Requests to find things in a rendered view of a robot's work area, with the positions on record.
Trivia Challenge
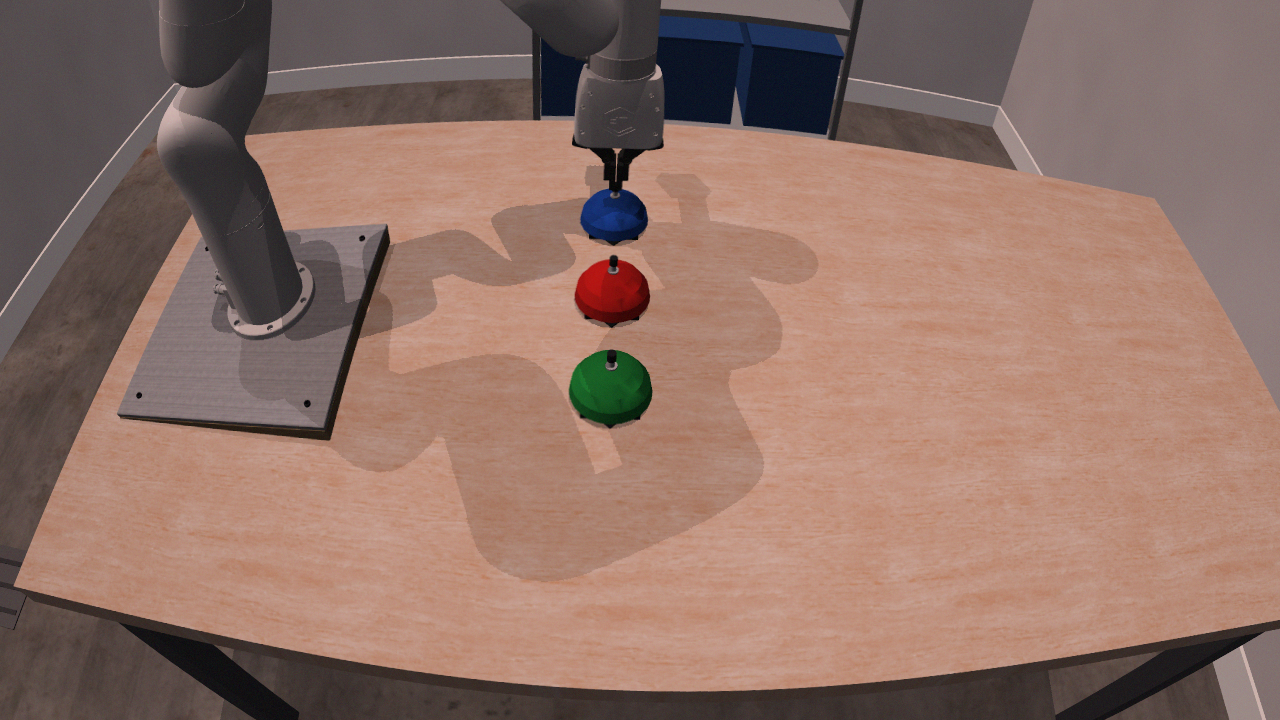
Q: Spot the green dome bell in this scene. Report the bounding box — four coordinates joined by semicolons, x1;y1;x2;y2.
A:
570;350;652;429

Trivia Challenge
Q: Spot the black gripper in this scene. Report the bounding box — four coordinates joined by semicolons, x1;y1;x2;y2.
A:
572;63;666;190

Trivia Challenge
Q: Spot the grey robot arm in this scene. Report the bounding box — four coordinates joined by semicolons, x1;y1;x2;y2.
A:
157;0;660;340

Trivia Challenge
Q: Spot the red dome bell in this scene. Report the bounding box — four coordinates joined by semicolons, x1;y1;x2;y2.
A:
575;255;650;328

